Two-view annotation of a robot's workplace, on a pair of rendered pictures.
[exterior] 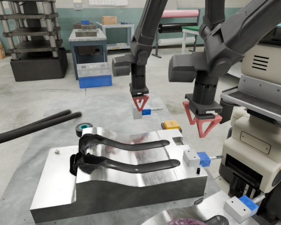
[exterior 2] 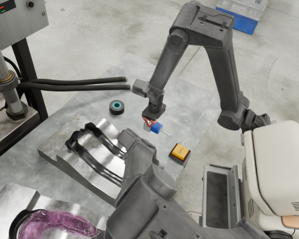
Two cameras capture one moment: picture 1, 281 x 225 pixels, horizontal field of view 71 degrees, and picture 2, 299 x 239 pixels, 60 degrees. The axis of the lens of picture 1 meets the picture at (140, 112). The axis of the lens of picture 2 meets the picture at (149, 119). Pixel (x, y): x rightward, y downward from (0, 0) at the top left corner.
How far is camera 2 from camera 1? 0.68 m
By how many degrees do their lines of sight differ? 34
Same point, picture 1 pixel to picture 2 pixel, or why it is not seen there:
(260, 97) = (228, 196)
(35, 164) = (68, 114)
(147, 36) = (155, 86)
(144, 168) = (107, 172)
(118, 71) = (135, 91)
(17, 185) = (49, 124)
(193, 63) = (127, 145)
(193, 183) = not seen: hidden behind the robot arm
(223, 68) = not seen: hidden behind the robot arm
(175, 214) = (84, 212)
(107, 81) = (248, 27)
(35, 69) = not seen: outside the picture
